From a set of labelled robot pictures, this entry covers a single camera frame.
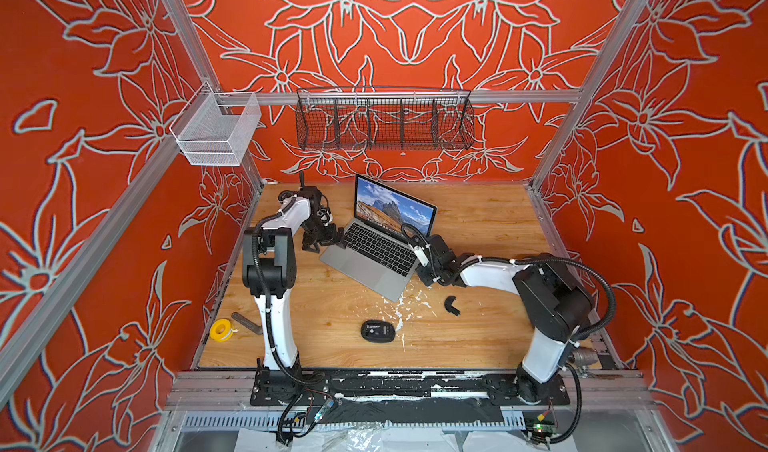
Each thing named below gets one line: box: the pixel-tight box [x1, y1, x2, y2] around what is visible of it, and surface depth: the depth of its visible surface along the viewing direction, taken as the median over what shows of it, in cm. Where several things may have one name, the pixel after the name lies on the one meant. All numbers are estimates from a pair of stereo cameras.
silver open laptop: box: [320, 174, 438, 303], surface depth 97 cm
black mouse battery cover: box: [444, 295, 461, 316], surface depth 89 cm
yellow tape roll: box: [209, 318, 239, 343], surface depth 83 cm
